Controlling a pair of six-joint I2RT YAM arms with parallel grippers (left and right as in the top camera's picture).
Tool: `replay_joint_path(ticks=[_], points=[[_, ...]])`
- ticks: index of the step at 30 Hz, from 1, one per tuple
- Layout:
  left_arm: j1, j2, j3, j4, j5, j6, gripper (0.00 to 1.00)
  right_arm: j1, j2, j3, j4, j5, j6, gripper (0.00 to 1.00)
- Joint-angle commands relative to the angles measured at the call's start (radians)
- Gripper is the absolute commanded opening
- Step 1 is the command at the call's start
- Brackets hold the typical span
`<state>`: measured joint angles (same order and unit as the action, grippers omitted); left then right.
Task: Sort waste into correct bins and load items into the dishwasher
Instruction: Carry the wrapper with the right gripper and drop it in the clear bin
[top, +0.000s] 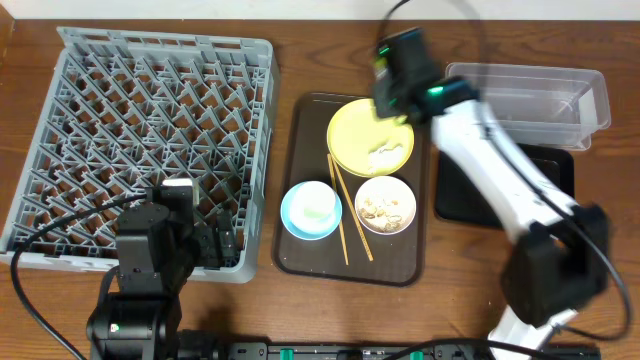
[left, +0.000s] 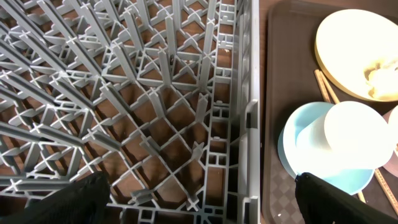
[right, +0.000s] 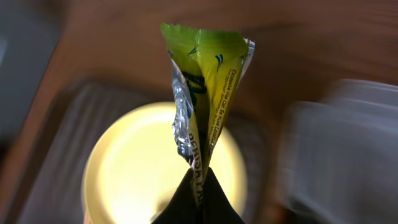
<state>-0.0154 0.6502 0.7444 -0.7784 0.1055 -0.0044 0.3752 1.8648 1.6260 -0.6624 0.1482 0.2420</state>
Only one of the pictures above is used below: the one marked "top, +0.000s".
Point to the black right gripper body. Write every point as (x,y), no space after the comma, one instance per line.
(388,99)

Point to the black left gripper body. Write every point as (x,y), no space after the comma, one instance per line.
(203,256)

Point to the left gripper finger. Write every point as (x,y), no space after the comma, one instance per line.
(228,250)
(212,240)

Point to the white cup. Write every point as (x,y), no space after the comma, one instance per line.
(313,201)

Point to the white tissue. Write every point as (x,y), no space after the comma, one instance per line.
(386,157)

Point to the rice and nutshell pile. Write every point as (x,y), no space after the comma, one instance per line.
(380,208)

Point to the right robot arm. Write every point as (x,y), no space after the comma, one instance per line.
(559,257)

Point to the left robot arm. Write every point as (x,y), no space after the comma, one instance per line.
(158,245)

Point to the black waste tray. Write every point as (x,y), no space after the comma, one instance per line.
(457,199)

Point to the grey plastic dishwasher rack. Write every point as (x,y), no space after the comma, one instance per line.
(129,110)

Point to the yellow plate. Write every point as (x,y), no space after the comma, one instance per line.
(355,130)

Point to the dark brown serving tray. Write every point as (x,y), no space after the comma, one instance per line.
(398,260)

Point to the left wooden chopstick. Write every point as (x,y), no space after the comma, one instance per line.
(340,223)

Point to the wooden chopstick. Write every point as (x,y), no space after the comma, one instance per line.
(340,223)
(351,206)

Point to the clear plastic bin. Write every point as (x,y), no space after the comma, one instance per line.
(543,106)

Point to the right wooden chopstick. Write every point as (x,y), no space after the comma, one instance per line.
(351,206)

